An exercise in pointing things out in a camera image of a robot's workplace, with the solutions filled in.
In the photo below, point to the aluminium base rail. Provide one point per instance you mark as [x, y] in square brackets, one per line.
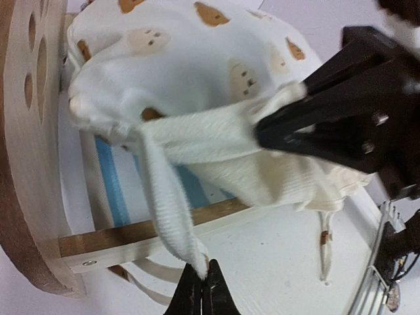
[378, 284]

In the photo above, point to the wooden pet bed frame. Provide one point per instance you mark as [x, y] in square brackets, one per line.
[35, 234]

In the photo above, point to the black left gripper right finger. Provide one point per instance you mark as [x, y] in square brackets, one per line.
[217, 299]

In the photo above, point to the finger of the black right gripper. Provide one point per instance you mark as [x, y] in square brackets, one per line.
[318, 125]
[344, 72]

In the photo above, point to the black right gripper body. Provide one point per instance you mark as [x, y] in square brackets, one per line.
[383, 94]

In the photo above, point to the blue white striped mattress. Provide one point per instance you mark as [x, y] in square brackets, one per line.
[124, 189]

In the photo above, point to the bear print cushion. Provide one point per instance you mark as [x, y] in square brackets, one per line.
[185, 83]

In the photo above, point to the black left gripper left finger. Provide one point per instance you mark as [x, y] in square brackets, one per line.
[187, 296]

